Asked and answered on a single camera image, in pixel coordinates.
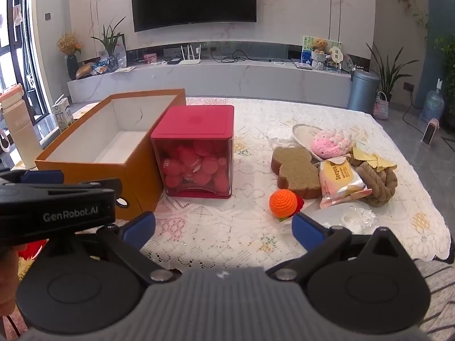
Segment brown bear-shaped sponge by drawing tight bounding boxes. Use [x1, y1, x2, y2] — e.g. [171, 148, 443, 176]
[271, 146, 322, 199]

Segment green plant in glass vase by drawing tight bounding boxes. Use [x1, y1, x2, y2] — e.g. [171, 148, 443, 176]
[92, 16, 126, 72]

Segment white wifi router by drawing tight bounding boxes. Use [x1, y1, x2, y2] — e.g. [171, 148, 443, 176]
[179, 45, 201, 65]

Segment clear plastic mesh bag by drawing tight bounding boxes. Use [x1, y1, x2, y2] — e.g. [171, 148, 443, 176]
[303, 201, 379, 235]

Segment yellow cleaning cloth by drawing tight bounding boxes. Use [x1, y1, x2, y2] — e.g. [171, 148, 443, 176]
[352, 146, 397, 172]

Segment blue metal trash bin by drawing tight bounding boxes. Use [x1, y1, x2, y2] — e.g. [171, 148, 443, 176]
[348, 69, 380, 115]

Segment potted green plant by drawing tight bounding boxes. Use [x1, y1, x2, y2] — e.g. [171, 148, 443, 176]
[366, 43, 419, 100]

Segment green picture board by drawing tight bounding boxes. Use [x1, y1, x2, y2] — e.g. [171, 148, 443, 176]
[300, 36, 342, 64]

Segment Deeyeo wipes packet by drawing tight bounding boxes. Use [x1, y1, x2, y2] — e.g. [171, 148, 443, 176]
[318, 157, 373, 209]

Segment orange crochet ball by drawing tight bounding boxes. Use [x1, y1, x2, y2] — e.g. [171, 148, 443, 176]
[268, 189, 305, 219]

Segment person left hand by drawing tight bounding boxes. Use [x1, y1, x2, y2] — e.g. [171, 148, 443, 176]
[0, 245, 25, 316]

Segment blue water jug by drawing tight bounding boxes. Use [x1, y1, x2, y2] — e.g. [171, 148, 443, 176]
[420, 78, 445, 122]

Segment teddy bear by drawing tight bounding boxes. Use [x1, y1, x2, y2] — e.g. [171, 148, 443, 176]
[312, 38, 328, 53]

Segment white lace tablecloth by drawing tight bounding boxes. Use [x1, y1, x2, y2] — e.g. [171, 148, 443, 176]
[139, 97, 452, 270]

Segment brown braided plush rope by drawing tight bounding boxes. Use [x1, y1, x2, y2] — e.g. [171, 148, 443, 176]
[349, 154, 399, 207]

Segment orange cardboard box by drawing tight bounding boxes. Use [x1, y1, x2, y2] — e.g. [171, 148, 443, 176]
[36, 89, 186, 220]

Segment pink space heater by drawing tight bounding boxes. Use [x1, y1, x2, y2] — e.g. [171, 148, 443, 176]
[421, 118, 440, 146]

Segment dried flowers in vase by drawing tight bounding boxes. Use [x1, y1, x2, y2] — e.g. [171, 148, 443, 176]
[56, 32, 82, 80]

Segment milk carton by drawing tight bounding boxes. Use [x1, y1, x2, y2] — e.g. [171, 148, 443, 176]
[51, 94, 75, 132]

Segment woven pastel basket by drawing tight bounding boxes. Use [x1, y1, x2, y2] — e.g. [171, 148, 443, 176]
[373, 91, 389, 120]

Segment beige water bottle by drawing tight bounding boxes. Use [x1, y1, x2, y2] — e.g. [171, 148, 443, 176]
[1, 84, 42, 169]

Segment pink white crochet toy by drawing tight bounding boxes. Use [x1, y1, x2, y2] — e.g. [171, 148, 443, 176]
[311, 130, 355, 159]

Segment red lidded plastic container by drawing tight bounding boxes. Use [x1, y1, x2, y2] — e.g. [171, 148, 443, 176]
[151, 105, 234, 199]

